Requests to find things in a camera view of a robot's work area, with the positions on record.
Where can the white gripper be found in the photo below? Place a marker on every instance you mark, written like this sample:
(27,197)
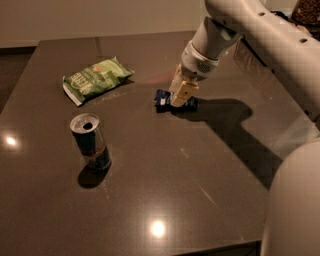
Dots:
(197,65)

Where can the blue rxbar blueberry wrapper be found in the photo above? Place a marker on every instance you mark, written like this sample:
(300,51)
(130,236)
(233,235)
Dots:
(163,103)

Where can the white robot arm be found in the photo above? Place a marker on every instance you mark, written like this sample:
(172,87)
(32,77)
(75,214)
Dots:
(292,226)

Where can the redbull can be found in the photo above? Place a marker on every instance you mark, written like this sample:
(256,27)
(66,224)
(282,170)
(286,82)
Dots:
(85,128)

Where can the green chip bag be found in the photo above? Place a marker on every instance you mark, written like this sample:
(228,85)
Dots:
(95,80)

